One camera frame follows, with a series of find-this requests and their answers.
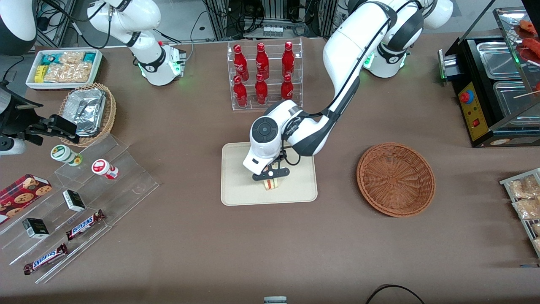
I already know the light wicker basket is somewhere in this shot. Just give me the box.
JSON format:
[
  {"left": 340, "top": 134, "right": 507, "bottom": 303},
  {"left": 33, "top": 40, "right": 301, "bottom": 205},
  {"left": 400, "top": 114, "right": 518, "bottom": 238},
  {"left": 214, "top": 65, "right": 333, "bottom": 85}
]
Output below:
[{"left": 58, "top": 82, "right": 117, "bottom": 148}]

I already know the round brown wicker basket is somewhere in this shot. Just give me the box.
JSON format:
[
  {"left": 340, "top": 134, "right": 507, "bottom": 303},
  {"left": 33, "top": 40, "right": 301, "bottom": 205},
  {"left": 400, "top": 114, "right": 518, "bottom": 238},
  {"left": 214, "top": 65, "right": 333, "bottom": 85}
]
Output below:
[{"left": 356, "top": 142, "right": 436, "bottom": 218}]

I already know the red cookie box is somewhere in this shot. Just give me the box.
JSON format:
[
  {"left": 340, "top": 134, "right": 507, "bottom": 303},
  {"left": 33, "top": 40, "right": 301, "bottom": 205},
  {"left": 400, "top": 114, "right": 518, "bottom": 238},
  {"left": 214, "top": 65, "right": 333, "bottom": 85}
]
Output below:
[{"left": 0, "top": 174, "right": 53, "bottom": 225}]

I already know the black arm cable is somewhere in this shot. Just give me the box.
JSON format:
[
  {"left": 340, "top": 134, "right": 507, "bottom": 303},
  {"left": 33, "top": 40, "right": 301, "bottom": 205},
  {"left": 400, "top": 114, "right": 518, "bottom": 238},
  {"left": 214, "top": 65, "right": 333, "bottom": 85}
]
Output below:
[{"left": 276, "top": 0, "right": 425, "bottom": 168}]

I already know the clear bag of rice crackers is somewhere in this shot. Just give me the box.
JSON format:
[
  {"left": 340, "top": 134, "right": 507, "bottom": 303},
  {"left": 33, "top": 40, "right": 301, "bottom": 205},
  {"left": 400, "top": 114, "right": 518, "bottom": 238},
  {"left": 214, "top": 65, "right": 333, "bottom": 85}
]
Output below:
[
  {"left": 59, "top": 51, "right": 86, "bottom": 65},
  {"left": 44, "top": 62, "right": 92, "bottom": 83}
]

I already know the aluminium profile frame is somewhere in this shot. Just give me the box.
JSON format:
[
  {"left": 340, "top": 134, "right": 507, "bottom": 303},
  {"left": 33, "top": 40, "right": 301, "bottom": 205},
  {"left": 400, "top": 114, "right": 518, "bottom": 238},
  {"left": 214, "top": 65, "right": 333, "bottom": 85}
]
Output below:
[{"left": 204, "top": 0, "right": 231, "bottom": 42}]

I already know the black cable loop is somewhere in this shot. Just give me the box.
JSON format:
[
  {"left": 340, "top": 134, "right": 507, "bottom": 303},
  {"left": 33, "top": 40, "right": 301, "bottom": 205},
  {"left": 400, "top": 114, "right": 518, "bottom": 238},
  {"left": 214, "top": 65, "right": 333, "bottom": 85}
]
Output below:
[{"left": 364, "top": 284, "right": 425, "bottom": 304}]

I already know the steel warmer pan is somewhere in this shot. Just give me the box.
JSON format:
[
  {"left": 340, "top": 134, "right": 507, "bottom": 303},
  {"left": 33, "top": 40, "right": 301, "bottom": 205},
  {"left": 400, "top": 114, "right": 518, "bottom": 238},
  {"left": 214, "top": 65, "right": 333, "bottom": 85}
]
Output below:
[
  {"left": 492, "top": 80, "right": 540, "bottom": 128},
  {"left": 477, "top": 41, "right": 520, "bottom": 79}
]

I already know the clear acrylic stepped display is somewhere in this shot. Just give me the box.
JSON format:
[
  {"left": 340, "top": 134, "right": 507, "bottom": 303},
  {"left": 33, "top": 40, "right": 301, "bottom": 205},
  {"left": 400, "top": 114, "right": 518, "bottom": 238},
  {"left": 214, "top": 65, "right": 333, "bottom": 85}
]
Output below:
[{"left": 0, "top": 134, "right": 160, "bottom": 285}]

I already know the red cola bottle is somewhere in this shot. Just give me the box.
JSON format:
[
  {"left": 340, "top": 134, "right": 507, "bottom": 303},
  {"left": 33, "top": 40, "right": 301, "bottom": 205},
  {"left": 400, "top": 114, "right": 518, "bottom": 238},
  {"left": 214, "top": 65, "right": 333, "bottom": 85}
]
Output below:
[
  {"left": 256, "top": 42, "right": 270, "bottom": 80},
  {"left": 233, "top": 76, "right": 248, "bottom": 107},
  {"left": 282, "top": 41, "right": 295, "bottom": 78},
  {"left": 281, "top": 74, "right": 294, "bottom": 100},
  {"left": 255, "top": 73, "right": 268, "bottom": 105},
  {"left": 233, "top": 44, "right": 249, "bottom": 81}
]

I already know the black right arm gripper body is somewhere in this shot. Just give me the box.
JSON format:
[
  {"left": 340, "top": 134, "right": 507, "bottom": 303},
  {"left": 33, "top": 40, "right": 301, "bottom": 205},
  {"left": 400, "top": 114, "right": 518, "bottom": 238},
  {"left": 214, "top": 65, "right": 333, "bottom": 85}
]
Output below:
[{"left": 0, "top": 84, "right": 45, "bottom": 141}]

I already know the grey snack display tray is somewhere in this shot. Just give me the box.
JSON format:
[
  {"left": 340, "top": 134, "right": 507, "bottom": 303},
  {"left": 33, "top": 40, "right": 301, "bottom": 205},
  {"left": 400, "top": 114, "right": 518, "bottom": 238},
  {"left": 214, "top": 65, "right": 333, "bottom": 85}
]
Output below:
[{"left": 499, "top": 168, "right": 540, "bottom": 259}]

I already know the clear acrylic bottle rack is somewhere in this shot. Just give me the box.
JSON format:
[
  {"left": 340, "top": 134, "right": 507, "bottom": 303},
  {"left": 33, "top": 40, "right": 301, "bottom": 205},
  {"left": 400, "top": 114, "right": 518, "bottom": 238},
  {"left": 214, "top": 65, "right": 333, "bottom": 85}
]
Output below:
[{"left": 227, "top": 37, "right": 304, "bottom": 111}]

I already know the green lid yogurt cup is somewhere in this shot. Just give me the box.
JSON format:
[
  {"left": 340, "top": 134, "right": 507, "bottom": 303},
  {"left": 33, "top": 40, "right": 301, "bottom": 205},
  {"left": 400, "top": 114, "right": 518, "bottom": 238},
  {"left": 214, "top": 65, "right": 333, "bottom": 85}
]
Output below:
[{"left": 50, "top": 144, "right": 83, "bottom": 166}]

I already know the black food warmer yellow panel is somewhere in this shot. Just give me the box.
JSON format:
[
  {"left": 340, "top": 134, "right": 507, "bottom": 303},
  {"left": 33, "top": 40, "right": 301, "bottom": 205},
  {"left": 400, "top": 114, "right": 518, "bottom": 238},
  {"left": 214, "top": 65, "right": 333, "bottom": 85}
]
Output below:
[{"left": 438, "top": 6, "right": 540, "bottom": 148}]

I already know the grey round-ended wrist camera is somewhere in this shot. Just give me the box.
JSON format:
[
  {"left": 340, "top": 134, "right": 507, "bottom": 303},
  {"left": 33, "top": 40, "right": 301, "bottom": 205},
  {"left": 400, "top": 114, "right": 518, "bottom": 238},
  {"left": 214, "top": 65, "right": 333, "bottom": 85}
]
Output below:
[{"left": 0, "top": 138, "right": 27, "bottom": 157}]

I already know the Snickers chocolate bar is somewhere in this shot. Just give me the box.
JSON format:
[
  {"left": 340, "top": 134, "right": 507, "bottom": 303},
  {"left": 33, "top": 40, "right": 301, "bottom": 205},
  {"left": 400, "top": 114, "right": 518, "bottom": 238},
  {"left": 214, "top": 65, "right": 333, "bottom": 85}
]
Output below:
[
  {"left": 23, "top": 243, "right": 69, "bottom": 276},
  {"left": 65, "top": 209, "right": 106, "bottom": 242}
]

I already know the white rectangular snack box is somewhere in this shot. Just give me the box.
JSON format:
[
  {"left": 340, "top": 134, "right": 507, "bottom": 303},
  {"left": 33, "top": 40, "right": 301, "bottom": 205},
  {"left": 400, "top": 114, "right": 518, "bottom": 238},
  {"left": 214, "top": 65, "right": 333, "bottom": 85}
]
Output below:
[{"left": 25, "top": 49, "right": 103, "bottom": 92}]

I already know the small black box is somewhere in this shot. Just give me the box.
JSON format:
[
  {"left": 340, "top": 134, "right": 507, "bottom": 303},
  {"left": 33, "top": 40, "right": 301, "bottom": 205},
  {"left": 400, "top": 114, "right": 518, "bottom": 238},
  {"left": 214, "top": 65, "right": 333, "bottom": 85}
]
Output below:
[
  {"left": 62, "top": 189, "right": 86, "bottom": 212},
  {"left": 22, "top": 217, "right": 50, "bottom": 239}
]

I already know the beige plastic tray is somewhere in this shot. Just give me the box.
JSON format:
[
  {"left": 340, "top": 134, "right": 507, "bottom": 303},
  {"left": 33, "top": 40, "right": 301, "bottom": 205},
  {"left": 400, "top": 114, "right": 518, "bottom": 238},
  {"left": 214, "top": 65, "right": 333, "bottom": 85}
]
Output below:
[{"left": 221, "top": 142, "right": 318, "bottom": 206}]

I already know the red sausage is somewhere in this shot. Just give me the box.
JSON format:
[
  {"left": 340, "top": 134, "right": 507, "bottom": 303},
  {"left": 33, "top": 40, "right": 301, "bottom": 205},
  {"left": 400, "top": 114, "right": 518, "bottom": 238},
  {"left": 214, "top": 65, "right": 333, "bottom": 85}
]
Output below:
[
  {"left": 520, "top": 37, "right": 540, "bottom": 65},
  {"left": 519, "top": 19, "right": 540, "bottom": 35}
]

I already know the red lid yogurt cup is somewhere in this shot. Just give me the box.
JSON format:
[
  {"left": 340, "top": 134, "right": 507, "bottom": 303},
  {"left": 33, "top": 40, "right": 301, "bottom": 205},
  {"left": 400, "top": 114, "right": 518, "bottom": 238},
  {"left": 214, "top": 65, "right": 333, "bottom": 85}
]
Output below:
[{"left": 91, "top": 159, "right": 120, "bottom": 180}]

